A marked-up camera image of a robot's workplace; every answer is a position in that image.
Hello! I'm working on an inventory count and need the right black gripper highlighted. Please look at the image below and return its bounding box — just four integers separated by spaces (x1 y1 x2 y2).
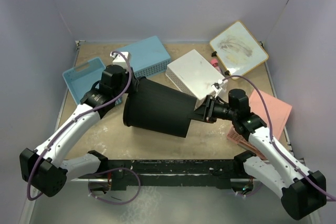
187 95 237 124

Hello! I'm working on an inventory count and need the blue basket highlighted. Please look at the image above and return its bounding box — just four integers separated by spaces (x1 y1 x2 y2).
117 36 172 78
62 57 106 105

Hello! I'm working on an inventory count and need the white plastic basket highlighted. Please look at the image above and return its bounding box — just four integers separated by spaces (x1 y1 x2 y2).
165 49 224 101

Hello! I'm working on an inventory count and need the large black plastic bucket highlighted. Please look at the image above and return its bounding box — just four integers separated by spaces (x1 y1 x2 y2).
123 77 197 138

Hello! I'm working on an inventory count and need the pink plastic basket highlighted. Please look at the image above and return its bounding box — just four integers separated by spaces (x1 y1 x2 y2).
227 90 292 160

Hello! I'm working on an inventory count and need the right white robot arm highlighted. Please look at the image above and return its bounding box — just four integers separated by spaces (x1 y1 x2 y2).
191 89 327 220

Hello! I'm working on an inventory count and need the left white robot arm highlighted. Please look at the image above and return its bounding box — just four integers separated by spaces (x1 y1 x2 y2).
19 65 136 201

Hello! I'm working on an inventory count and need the pink capped small bottle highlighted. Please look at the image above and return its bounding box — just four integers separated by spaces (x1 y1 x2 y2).
211 59 221 72

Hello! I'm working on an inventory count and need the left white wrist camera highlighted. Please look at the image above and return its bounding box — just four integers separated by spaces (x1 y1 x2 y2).
110 51 131 69

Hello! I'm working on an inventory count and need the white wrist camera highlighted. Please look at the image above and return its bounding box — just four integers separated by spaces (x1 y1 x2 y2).
110 51 131 69
211 79 228 98

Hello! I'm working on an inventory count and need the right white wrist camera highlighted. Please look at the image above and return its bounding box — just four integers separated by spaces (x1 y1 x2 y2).
211 79 228 98

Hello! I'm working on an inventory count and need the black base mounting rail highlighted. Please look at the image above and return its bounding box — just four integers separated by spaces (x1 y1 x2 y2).
98 159 260 191

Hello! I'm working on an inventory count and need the small whiteboard with wooden frame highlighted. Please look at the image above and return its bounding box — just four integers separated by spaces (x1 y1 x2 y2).
209 20 269 76

